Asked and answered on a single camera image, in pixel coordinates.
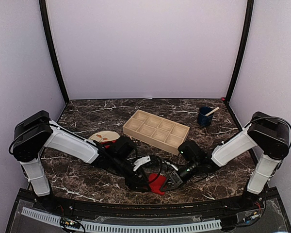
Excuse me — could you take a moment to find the wooden compartment tray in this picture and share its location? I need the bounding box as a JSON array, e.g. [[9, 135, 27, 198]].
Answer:
[[123, 110, 190, 155]]

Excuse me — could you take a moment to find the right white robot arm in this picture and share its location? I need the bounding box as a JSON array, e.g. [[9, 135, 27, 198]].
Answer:
[[160, 112, 291, 211]]

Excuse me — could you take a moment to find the black frame post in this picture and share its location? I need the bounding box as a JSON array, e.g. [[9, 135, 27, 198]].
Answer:
[[225, 0, 254, 105], [39, 0, 70, 105]]

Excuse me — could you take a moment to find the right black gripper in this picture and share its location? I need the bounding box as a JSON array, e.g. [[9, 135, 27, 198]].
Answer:
[[160, 159, 200, 192]]

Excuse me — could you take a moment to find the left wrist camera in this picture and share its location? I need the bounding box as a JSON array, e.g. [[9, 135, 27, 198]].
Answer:
[[133, 156, 160, 171]]

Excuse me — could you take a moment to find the right black frame post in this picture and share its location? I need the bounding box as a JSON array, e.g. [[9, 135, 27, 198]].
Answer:
[[225, 0, 254, 105]]

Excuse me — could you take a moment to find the red santa sock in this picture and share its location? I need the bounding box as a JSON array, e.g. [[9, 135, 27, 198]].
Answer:
[[102, 139, 117, 148], [149, 175, 166, 196]]

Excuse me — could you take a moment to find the wooden stick in mug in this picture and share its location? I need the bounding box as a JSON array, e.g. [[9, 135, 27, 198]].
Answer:
[[205, 107, 220, 117]]

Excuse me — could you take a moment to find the round painted wooden plate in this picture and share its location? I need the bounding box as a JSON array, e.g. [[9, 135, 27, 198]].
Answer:
[[89, 131, 120, 143]]

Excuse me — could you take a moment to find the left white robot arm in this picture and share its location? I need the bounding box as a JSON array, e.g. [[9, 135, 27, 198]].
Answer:
[[9, 110, 151, 212]]

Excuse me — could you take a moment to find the left black frame post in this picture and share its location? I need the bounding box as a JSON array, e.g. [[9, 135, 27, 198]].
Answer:
[[39, 0, 70, 105]]

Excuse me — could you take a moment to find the black front table rail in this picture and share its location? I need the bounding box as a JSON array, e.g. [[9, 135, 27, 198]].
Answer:
[[55, 196, 241, 217]]

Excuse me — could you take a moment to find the dark blue enamel mug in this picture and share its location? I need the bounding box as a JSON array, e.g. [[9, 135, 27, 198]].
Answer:
[[197, 106, 214, 127]]

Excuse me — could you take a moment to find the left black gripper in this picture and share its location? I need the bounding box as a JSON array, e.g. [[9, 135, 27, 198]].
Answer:
[[111, 155, 151, 192]]

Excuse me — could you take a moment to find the white slotted cable duct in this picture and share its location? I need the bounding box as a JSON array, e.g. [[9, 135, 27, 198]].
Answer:
[[21, 207, 222, 233]]

